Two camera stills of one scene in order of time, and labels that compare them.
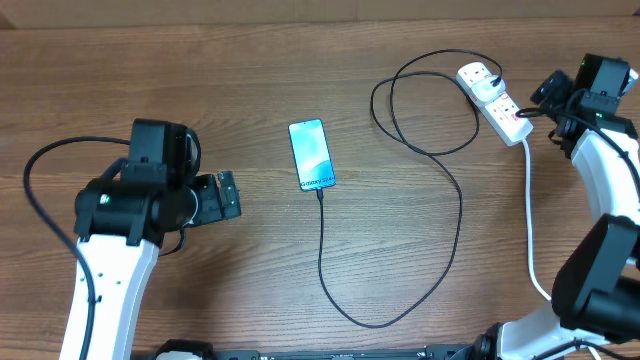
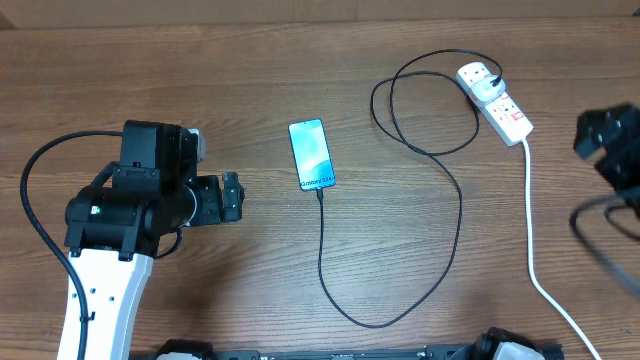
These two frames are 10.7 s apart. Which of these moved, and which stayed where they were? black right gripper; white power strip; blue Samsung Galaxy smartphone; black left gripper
Moved: black right gripper
Stayed: black left gripper; white power strip; blue Samsung Galaxy smartphone
